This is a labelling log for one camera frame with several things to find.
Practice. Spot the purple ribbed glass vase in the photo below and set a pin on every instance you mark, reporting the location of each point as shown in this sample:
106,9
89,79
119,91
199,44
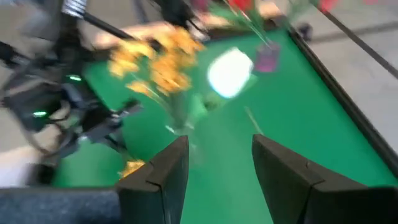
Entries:
267,59

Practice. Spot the white artificial tulip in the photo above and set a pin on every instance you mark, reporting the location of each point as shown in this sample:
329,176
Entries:
230,73

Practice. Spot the clear glass vase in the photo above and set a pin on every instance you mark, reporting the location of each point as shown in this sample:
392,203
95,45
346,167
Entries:
183,115

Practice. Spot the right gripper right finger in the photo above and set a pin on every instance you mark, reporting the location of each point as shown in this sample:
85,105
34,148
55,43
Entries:
289,193

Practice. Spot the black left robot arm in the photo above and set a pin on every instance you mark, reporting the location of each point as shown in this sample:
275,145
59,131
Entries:
66,46

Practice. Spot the red artificial flower bunch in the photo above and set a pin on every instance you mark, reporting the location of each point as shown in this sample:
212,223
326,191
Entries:
326,4
241,4

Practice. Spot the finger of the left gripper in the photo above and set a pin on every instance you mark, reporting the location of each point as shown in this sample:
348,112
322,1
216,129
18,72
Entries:
130,107
104,137

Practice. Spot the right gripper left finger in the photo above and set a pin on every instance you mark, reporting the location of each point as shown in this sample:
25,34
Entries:
152,199

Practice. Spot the black table frame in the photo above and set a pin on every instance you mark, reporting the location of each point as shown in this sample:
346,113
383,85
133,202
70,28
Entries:
342,99

